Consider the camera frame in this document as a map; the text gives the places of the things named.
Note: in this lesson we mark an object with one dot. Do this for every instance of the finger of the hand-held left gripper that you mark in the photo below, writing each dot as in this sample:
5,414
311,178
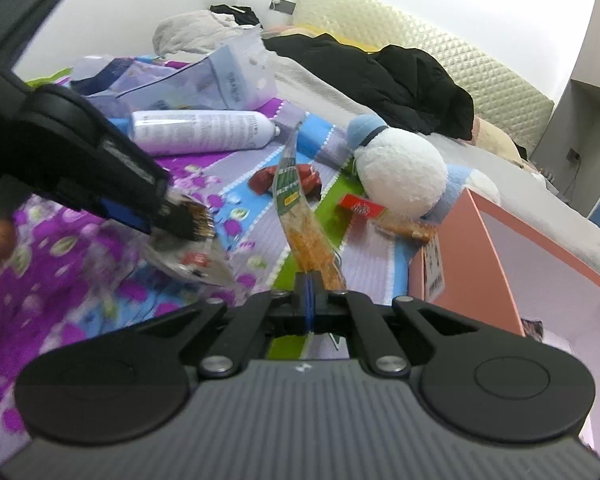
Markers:
140,170
125,216

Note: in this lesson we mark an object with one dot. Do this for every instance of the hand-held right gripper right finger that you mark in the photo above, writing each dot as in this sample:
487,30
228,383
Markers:
320,310

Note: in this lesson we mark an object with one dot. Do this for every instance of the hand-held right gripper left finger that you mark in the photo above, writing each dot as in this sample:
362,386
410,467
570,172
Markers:
280,315

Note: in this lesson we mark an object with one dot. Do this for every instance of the green label orange snack packet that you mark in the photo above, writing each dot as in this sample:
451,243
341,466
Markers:
305,240

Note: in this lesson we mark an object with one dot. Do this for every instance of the clear snack packet red mark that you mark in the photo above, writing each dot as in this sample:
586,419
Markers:
195,265

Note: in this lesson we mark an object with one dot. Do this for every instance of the red label orange snack packet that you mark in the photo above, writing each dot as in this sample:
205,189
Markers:
405,230

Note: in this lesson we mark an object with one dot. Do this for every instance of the red sausage snack packet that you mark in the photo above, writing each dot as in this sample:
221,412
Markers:
262,180

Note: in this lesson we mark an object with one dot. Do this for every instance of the pink cardboard box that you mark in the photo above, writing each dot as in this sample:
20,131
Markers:
480,270

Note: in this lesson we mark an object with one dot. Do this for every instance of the white bottle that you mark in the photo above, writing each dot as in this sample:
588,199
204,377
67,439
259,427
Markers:
200,130

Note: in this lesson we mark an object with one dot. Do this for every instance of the purple floral bed sheet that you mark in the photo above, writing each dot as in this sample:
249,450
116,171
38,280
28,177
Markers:
55,280

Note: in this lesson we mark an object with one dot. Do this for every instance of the translucent blue plastic bag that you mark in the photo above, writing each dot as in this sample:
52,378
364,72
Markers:
230,75

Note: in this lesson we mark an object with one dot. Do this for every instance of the white blue plush toy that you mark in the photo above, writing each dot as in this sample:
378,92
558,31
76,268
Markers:
400,170

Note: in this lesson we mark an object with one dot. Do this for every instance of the pile of clothes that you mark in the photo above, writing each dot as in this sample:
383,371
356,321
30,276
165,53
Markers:
235,14

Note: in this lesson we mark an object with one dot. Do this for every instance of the dark patterned snack packet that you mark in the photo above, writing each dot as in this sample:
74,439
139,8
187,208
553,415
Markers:
532,329

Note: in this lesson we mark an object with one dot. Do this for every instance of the grey duvet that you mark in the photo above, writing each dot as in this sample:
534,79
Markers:
530,200

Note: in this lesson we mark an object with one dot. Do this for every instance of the black jacket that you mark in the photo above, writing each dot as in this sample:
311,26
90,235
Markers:
405,80

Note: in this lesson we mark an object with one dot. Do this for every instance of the beige pillow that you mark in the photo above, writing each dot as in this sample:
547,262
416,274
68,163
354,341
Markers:
495,137

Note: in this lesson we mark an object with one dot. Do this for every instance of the yellow pillow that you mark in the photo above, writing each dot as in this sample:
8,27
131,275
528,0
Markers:
352,43

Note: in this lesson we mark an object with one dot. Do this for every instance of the cream quilted headboard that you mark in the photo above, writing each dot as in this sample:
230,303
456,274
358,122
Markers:
480,75

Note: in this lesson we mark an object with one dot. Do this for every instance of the grey wardrobe cabinet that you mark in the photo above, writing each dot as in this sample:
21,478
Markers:
580,110

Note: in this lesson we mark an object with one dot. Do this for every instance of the grey wall panel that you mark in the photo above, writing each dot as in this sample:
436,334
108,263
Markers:
282,6

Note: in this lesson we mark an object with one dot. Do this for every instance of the black wall outlet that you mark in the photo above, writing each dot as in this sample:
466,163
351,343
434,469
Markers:
575,154

